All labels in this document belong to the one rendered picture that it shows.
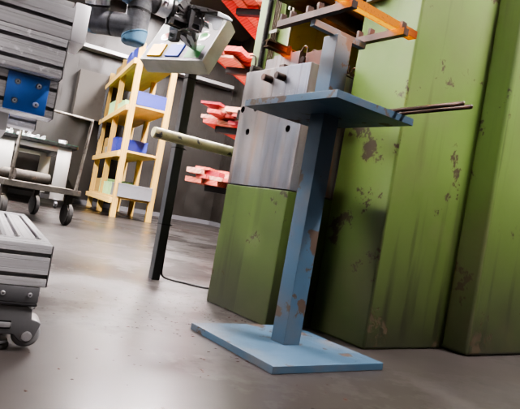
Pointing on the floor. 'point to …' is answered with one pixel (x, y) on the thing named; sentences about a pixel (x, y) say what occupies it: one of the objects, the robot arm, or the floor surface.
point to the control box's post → (171, 179)
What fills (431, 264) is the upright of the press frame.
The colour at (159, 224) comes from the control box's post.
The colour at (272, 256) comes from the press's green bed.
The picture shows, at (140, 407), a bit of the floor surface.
